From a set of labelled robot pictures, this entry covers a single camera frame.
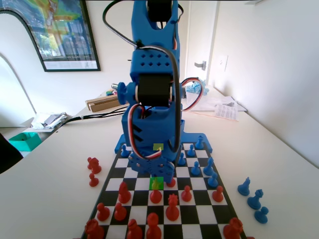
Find pile of papers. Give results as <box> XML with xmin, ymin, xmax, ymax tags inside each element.
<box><xmin>29</xmin><ymin>112</ymin><xmax>73</xmax><ymax>130</ymax></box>

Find captured blue chess pieces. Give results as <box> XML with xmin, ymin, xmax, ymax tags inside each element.
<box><xmin>247</xmin><ymin>189</ymin><xmax>264</xmax><ymax>210</ymax></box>

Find printed paper sheet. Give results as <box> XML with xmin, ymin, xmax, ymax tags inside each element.
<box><xmin>214</xmin><ymin>103</ymin><xmax>240</xmax><ymax>122</ymax></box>

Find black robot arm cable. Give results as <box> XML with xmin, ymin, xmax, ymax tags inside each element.
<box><xmin>103</xmin><ymin>0</ymin><xmax>181</xmax><ymax>154</ymax></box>

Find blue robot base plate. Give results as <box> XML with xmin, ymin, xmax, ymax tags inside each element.
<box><xmin>114</xmin><ymin>131</ymin><xmax>214</xmax><ymax>154</ymax></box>

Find black sleeved cable bundle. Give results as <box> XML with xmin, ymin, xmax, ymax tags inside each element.
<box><xmin>53</xmin><ymin>106</ymin><xmax>129</xmax><ymax>130</ymax></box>

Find red chess queen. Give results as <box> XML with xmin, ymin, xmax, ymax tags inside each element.
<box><xmin>165</xmin><ymin>193</ymin><xmax>180</xmax><ymax>222</ymax></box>

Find white door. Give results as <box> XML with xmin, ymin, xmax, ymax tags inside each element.
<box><xmin>184</xmin><ymin>0</ymin><xmax>220</xmax><ymax>87</ymax></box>

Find blue and white cloth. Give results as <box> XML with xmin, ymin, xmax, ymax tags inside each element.
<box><xmin>185</xmin><ymin>79</ymin><xmax>210</xmax><ymax>96</ymax></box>

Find red chess rook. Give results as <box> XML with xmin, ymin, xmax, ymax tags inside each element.
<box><xmin>223</xmin><ymin>217</ymin><xmax>244</xmax><ymax>239</ymax></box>
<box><xmin>84</xmin><ymin>219</ymin><xmax>105</xmax><ymax>239</ymax></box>

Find clear plastic bag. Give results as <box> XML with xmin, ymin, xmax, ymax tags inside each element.
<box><xmin>186</xmin><ymin>92</ymin><xmax>236</xmax><ymax>112</ymax></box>

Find red chess knight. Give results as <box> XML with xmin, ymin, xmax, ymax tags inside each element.
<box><xmin>87</xmin><ymin>156</ymin><xmax>102</xmax><ymax>174</ymax></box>

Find red white black servo wire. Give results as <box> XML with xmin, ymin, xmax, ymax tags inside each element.
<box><xmin>126</xmin><ymin>103</ymin><xmax>162</xmax><ymax>160</ymax></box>

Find blue chess bishop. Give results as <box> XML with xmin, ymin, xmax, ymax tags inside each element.
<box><xmin>203</xmin><ymin>156</ymin><xmax>215</xmax><ymax>177</ymax></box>

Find white arched panel black edge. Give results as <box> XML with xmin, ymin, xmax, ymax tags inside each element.
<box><xmin>0</xmin><ymin>9</ymin><xmax>47</xmax><ymax>73</ymax></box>

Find green plastic bin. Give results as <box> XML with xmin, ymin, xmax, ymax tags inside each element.
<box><xmin>8</xmin><ymin>131</ymin><xmax>42</xmax><ymax>152</ymax></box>

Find black and white chessboard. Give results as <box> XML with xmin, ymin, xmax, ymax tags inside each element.
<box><xmin>79</xmin><ymin>141</ymin><xmax>247</xmax><ymax>239</ymax></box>

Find black framed poster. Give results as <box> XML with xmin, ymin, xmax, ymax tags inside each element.
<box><xmin>0</xmin><ymin>0</ymin><xmax>102</xmax><ymax>73</ymax></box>

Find long cardboard box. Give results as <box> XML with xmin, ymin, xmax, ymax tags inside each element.
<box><xmin>85</xmin><ymin>96</ymin><xmax>128</xmax><ymax>113</ymax></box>

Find black chair back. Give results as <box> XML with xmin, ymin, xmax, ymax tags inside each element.
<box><xmin>0</xmin><ymin>133</ymin><xmax>24</xmax><ymax>175</ymax></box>

